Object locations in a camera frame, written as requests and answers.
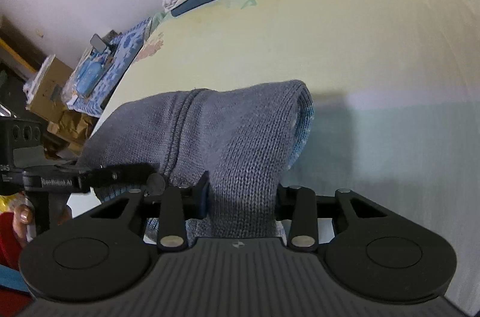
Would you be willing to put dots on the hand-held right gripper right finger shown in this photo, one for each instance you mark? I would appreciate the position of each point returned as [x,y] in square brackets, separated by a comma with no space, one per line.
[285,199]

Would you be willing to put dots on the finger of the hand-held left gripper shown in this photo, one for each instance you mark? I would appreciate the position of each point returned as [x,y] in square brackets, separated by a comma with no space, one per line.
[116,173]

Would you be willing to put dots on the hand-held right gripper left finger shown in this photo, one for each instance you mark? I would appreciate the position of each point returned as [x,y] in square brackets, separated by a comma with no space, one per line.
[202,195]

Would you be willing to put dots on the grey knit sweater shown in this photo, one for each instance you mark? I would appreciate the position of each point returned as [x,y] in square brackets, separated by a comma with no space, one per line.
[232,137]

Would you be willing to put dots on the person's left hand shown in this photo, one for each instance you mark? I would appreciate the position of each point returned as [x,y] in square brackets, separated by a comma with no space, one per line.
[23,223]

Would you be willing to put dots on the brown paper bag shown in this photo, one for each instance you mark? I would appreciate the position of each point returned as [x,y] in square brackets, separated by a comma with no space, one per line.
[71,129]

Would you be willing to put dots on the cardboard box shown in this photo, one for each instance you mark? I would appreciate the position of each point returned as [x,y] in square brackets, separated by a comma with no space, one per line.
[52,84]

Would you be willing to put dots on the blue packet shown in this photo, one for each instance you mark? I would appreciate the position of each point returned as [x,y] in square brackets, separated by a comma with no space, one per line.
[90,77]

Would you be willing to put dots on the black phone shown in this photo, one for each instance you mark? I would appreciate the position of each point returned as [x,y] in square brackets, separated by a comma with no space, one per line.
[99,43]

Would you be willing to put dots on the blue patterned cloth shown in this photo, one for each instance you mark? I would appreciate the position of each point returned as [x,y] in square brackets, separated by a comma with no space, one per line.
[127,47]

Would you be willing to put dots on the yellow printed blanket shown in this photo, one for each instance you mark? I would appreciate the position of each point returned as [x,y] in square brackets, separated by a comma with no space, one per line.
[337,40]

